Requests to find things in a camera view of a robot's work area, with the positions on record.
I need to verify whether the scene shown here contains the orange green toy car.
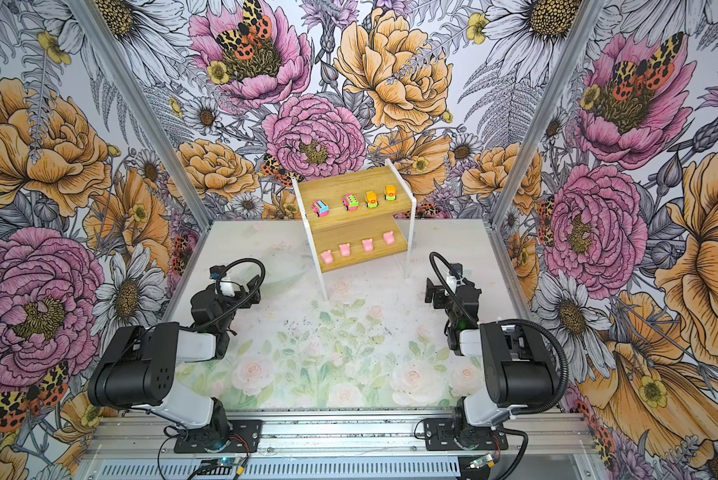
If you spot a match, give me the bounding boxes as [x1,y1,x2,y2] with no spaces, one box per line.
[384,184,397,202]

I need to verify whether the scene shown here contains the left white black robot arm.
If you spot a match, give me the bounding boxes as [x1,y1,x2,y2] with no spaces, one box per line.
[87,275,263,451]

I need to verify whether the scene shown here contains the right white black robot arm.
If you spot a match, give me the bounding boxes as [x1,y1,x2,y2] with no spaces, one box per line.
[423,278,560,451]

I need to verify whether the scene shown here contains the white wooden two-tier shelf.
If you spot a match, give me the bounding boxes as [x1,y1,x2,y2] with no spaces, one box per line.
[292,159,417,299]

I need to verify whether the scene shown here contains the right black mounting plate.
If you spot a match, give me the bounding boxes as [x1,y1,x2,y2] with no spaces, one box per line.
[415,418,508,451]

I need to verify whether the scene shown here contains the black mounting plate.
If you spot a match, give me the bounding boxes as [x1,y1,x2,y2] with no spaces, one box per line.
[415,418,508,451]
[174,420,263,454]

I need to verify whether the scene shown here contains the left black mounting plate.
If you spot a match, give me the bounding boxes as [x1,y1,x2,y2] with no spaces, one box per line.
[174,420,263,454]

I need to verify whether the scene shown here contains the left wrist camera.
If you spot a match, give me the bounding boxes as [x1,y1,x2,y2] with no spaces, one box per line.
[209,265,227,281]

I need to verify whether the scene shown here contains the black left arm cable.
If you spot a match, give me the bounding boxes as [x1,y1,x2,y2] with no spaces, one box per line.
[196,257,267,331]

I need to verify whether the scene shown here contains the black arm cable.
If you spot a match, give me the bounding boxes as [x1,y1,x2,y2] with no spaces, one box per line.
[428,251,570,415]
[196,257,267,331]

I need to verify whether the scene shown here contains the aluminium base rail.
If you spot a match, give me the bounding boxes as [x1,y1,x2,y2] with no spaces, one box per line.
[89,409,595,460]

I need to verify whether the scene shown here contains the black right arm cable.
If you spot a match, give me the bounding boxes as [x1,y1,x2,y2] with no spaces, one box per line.
[428,251,570,415]

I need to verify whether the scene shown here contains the white vented cable duct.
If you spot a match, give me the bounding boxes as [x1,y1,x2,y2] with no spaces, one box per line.
[87,456,461,479]

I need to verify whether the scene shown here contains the aluminium right corner post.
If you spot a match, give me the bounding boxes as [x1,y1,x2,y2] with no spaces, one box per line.
[489,0,606,228]

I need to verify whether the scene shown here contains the aluminium corner post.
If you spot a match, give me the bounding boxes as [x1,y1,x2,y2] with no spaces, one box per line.
[489,0,606,228]
[69,1,213,233]

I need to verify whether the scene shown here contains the aluminium left corner post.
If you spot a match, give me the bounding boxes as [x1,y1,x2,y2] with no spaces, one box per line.
[69,1,213,233]

